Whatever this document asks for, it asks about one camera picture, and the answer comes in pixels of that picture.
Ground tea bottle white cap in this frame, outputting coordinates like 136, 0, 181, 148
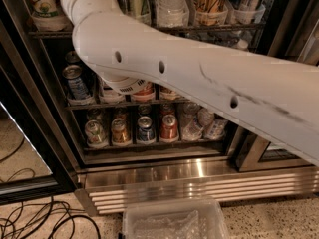
99, 78, 126, 104

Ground silver blue can top shelf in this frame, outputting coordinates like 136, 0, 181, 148
226, 0, 265, 25

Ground green white can bottom shelf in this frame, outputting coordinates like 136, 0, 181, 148
85, 120, 108, 148

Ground open glass fridge door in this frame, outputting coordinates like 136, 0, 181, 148
0, 24, 77, 204

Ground right fridge door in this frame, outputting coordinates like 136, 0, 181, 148
236, 0, 319, 172

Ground water bottle bottom left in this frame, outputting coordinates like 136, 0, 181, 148
181, 108, 214, 141

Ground orange can top shelf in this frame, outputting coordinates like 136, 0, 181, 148
192, 0, 227, 26

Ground clear plastic bin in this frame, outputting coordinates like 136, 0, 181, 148
122, 198, 230, 239

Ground red can bottom shelf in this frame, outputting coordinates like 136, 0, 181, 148
159, 115, 178, 142

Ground black cables on floor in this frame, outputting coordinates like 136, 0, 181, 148
0, 196, 102, 239

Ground water bottle bottom right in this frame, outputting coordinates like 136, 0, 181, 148
203, 119, 228, 140

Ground clear water bottle top shelf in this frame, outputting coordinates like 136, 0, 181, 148
155, 0, 188, 28

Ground gold can middle shelf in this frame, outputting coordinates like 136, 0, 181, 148
159, 86, 181, 100

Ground blue pepsi can front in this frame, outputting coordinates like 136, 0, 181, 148
62, 65, 94, 106

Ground stainless fridge base grille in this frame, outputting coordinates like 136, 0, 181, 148
75, 158, 319, 216

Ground green striped can top shelf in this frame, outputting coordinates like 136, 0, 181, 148
119, 0, 151, 25

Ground red coke can middle shelf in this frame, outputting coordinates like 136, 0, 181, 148
131, 82, 156, 102

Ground gold can shelf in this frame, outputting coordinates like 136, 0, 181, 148
159, 86, 181, 100
111, 118, 132, 146

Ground water bottle middle shelf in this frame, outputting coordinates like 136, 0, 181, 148
233, 39, 248, 51

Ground middle wire shelf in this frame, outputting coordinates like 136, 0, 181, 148
65, 99, 189, 111

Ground blue pepsi can bottom shelf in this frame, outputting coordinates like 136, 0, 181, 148
137, 116, 156, 144

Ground white 7up can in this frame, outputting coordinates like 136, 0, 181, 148
28, 0, 72, 32

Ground top wire shelf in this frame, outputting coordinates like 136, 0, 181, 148
28, 22, 265, 39

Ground gold can bottom shelf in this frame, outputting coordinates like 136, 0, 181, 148
111, 118, 132, 146

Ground wire shelf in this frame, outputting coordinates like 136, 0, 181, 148
65, 99, 189, 111
28, 22, 265, 39

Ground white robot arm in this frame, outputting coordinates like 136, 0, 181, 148
60, 0, 319, 165

